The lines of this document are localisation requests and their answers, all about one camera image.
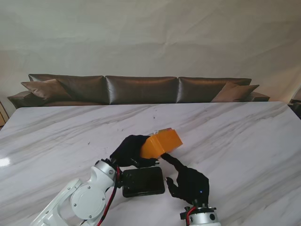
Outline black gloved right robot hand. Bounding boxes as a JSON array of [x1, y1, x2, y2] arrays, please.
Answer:
[[160, 153, 210, 208]]

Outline brown throw pillow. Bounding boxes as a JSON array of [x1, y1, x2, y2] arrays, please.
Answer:
[[20, 79, 72, 100], [211, 81, 260, 103]]

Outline red black arm cable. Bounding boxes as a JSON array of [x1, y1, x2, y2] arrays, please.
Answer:
[[95, 164, 121, 226]]

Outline white fabric backdrop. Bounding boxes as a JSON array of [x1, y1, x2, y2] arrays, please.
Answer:
[[0, 0, 301, 110]]

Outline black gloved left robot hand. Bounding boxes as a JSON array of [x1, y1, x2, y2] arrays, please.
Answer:
[[109, 134, 160, 169]]

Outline wooden furniture piece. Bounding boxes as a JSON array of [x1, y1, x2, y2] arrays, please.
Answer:
[[0, 98, 9, 129]]

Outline gold tissue pack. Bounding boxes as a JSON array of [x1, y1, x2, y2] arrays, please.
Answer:
[[151, 127, 175, 136]]

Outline brown leather sofa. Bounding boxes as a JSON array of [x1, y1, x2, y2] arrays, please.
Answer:
[[7, 73, 270, 109]]

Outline dark furniture piece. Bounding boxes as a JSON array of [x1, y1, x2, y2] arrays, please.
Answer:
[[288, 98, 301, 118]]

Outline orange tissue box cover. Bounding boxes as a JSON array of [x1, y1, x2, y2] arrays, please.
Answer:
[[140, 130, 184, 159]]

